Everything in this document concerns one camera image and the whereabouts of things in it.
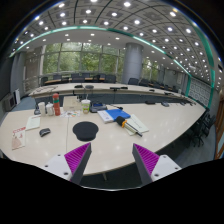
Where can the red thermos bottle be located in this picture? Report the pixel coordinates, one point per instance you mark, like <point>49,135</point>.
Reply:
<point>56,104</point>

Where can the white paper sheet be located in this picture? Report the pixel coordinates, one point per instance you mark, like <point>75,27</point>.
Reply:
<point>33,122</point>

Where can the black office chair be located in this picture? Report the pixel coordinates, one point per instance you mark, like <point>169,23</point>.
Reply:
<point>202,128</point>

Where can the plastic cup with green drink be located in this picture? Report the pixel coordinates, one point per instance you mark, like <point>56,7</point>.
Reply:
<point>85,106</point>

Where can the beige cardboard box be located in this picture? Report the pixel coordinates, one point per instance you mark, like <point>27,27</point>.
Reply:
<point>71,103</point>

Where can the blue folder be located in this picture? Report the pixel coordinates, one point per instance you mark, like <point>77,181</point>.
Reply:
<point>114,113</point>

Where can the black and yellow microphone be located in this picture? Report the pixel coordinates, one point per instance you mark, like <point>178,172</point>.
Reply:
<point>124,124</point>

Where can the black round mouse pad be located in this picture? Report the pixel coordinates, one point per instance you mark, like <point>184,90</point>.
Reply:
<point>85,131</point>

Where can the grey round pillar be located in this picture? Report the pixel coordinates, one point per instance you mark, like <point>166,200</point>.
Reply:
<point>132,67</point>

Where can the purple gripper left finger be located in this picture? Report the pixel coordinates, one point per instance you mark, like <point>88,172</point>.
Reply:
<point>70,166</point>

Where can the black computer mouse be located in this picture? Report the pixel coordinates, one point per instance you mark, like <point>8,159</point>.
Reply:
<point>44,132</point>

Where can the white book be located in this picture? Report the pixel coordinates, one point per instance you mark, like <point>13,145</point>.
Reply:
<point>105,116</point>

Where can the white jar with lid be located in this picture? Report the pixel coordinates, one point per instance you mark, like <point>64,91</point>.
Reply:
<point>49,109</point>

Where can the white cup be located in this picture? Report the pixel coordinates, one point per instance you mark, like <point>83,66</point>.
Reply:
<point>41,106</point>

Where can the pale green paper sheet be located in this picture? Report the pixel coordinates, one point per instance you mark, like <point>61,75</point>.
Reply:
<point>136,123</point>

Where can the grey desk telephone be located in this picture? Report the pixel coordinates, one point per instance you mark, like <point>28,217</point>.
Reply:
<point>95,107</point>

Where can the colourful leaflet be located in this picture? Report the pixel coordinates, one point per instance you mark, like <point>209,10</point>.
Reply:
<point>70,114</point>

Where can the red and white booklet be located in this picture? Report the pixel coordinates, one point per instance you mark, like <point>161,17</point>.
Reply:
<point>18,138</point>

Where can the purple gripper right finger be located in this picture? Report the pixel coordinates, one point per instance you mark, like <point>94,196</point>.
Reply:
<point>151,166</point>

